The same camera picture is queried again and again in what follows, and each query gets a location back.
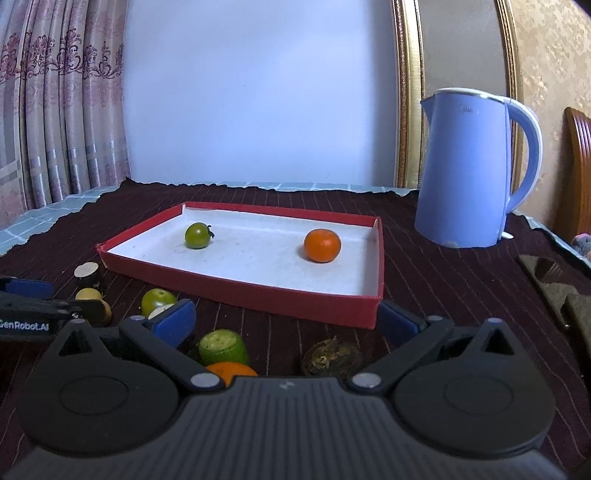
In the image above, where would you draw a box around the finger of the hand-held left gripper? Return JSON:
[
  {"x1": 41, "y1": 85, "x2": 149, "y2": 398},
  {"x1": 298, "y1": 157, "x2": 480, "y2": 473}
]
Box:
[
  {"x1": 0, "y1": 298, "x2": 108, "y2": 325},
  {"x1": 0, "y1": 276, "x2": 55, "y2": 300}
]

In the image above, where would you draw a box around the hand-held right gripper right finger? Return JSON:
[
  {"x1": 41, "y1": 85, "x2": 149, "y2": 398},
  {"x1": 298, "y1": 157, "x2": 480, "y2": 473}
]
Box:
[{"x1": 348, "y1": 300, "x2": 515, "y2": 396}]

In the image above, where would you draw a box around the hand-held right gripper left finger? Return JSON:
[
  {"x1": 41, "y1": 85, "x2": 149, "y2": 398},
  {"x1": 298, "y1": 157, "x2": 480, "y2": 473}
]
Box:
[{"x1": 55, "y1": 299, "x2": 222, "y2": 394}]

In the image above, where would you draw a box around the dark sugarcane piece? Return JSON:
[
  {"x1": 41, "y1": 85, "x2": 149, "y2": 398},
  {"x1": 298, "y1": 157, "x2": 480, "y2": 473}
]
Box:
[{"x1": 74, "y1": 262, "x2": 105, "y2": 294}]

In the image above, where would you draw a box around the cut green fruit piece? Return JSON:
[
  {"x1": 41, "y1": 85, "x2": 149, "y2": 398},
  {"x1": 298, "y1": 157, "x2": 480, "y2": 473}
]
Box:
[{"x1": 198, "y1": 329, "x2": 250, "y2": 365}]

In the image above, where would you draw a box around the tan round fruit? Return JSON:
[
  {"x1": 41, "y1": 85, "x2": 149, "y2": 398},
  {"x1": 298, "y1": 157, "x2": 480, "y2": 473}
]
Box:
[{"x1": 75, "y1": 287, "x2": 113, "y2": 328}]

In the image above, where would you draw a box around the orange mandarin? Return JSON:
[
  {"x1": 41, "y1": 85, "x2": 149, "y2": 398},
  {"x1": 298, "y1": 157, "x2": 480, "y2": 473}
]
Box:
[
  {"x1": 205, "y1": 361, "x2": 259, "y2": 387},
  {"x1": 304, "y1": 229, "x2": 341, "y2": 263}
]

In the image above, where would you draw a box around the dark brown water chestnut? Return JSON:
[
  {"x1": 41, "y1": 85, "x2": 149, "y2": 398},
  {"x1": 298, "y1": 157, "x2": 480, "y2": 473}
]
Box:
[{"x1": 301, "y1": 338, "x2": 365, "y2": 377}]

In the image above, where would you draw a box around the red cardboard tray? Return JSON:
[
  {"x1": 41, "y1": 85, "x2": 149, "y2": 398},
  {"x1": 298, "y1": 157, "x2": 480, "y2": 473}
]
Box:
[{"x1": 96, "y1": 202, "x2": 385, "y2": 330}]

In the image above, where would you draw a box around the yellow-green round fruit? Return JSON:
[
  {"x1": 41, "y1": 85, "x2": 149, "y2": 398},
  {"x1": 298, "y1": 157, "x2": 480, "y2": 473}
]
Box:
[{"x1": 141, "y1": 288, "x2": 179, "y2": 319}]

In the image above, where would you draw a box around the maroon striped cloth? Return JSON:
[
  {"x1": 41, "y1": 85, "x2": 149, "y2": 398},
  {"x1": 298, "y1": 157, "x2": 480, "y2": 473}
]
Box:
[{"x1": 0, "y1": 179, "x2": 591, "y2": 480}]

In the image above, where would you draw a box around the green tomato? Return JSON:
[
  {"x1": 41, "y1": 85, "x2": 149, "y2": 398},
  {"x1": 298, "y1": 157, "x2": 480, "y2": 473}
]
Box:
[{"x1": 185, "y1": 222, "x2": 216, "y2": 250}]

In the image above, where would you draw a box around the olive green cloth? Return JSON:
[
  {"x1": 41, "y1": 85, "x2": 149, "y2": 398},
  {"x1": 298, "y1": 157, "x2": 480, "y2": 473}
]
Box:
[{"x1": 517, "y1": 254, "x2": 591, "y2": 344}]

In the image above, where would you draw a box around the blue electric kettle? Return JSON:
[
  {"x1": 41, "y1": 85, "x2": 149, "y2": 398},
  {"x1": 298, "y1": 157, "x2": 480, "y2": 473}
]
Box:
[{"x1": 414, "y1": 88, "x2": 543, "y2": 249}]

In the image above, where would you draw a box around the pink patterned curtain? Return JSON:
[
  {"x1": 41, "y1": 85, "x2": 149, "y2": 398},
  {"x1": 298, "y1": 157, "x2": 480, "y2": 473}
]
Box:
[{"x1": 0, "y1": 0, "x2": 132, "y2": 217}]

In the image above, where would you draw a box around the gold wall frame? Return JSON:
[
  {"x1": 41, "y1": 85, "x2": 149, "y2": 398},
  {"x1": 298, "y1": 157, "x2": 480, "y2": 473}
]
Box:
[{"x1": 392, "y1": 0, "x2": 525, "y2": 190}]

